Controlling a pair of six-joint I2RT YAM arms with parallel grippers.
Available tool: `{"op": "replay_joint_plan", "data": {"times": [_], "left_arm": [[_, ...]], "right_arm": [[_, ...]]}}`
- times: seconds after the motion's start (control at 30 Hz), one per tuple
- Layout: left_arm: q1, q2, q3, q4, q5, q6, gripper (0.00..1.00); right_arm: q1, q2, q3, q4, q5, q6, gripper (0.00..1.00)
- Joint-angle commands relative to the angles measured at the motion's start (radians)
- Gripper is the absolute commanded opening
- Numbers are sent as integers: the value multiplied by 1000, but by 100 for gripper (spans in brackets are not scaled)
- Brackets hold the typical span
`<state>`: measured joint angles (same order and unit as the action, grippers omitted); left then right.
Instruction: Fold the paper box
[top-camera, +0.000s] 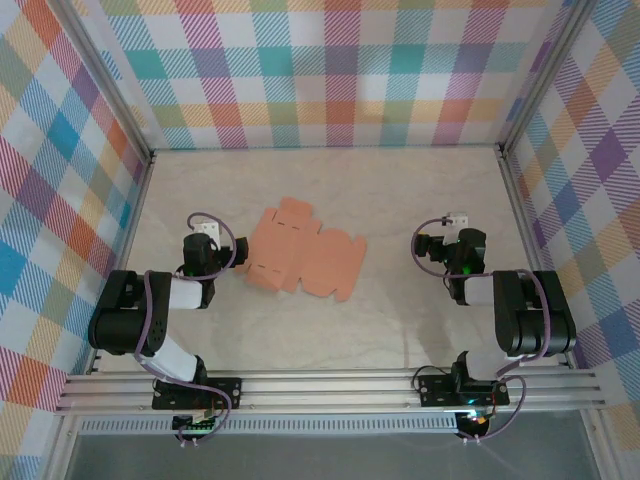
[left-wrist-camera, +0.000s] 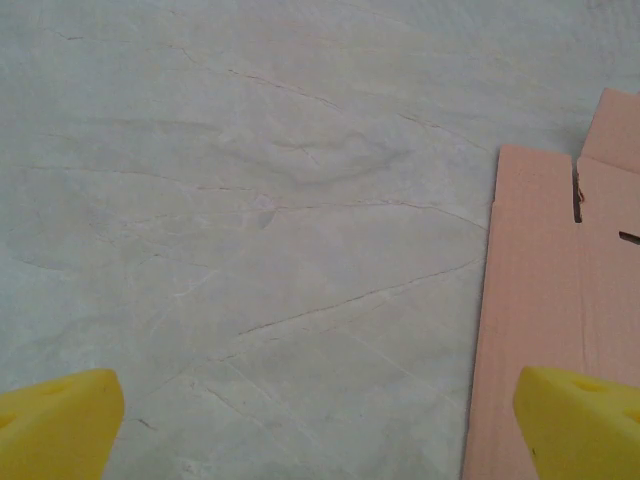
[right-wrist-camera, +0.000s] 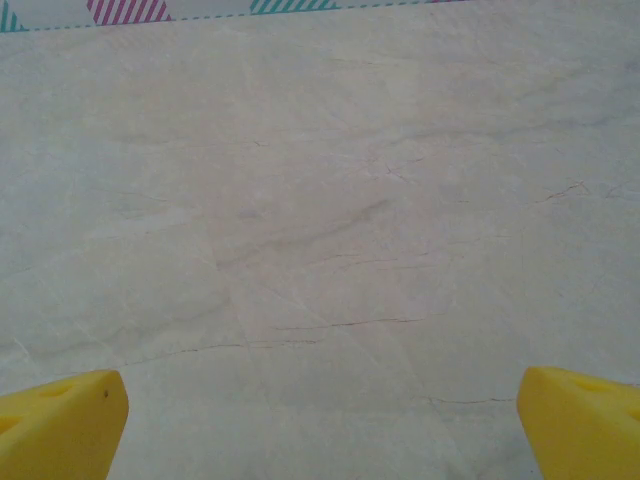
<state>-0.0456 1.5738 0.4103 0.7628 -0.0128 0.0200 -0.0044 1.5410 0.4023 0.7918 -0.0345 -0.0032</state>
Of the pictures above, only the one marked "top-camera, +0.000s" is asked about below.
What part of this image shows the left green circuit board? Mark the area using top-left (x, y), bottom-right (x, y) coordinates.
top-left (171, 406), bottom-right (222, 434)

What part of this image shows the aluminium frame post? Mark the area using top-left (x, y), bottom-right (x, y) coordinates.
top-left (498, 0), bottom-right (602, 157)
top-left (45, 0), bottom-right (157, 167)

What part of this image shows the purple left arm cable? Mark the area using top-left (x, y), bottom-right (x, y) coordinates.
top-left (133, 212), bottom-right (238, 448)

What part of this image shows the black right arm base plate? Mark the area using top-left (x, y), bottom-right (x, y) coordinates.
top-left (416, 371), bottom-right (512, 408)

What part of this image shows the grey metal lower panel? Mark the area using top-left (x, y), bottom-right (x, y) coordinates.
top-left (63, 431), bottom-right (603, 480)

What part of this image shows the right circuit board with LED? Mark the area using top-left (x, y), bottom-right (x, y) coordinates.
top-left (456, 406), bottom-right (497, 432)

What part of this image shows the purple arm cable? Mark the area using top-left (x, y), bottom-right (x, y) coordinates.
top-left (133, 212), bottom-right (238, 448)
top-left (410, 214), bottom-right (555, 446)

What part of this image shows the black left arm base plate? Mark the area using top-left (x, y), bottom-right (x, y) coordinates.
top-left (151, 376), bottom-right (244, 412)

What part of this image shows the aluminium side rail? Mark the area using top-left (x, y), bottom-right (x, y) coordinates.
top-left (85, 151), bottom-right (157, 377)
top-left (496, 145), bottom-right (575, 370)

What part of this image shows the orange paper box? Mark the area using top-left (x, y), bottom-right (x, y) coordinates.
top-left (234, 196), bottom-right (369, 304)

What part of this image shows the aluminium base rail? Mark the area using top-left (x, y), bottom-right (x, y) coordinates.
top-left (53, 368), bottom-right (609, 417)

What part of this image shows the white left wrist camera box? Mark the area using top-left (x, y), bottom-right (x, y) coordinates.
top-left (194, 218), bottom-right (224, 242)

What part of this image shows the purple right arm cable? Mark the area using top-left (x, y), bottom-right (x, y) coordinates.
top-left (410, 214), bottom-right (555, 446)

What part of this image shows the slotted grey cable duct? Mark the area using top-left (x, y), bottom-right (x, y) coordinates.
top-left (77, 416), bottom-right (462, 437)

